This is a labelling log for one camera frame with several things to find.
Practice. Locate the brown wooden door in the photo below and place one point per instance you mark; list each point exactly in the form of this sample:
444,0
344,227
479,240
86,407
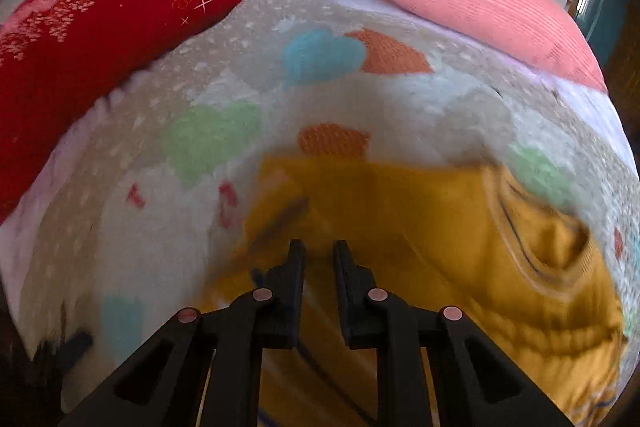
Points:
611,28

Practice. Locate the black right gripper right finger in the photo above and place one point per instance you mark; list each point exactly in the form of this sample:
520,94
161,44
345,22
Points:
434,367

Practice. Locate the pink pillow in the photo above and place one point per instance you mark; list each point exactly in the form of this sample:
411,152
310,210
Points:
538,33

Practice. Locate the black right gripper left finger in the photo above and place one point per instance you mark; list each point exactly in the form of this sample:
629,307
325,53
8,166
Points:
203,368

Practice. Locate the red floral quilt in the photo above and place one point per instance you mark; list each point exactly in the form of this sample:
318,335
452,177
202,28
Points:
59,56

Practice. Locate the patterned quilted bedspread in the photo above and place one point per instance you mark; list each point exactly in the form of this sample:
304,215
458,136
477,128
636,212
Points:
149,205

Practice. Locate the yellow striped knit sweater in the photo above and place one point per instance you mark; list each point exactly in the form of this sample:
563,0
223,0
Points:
471,237

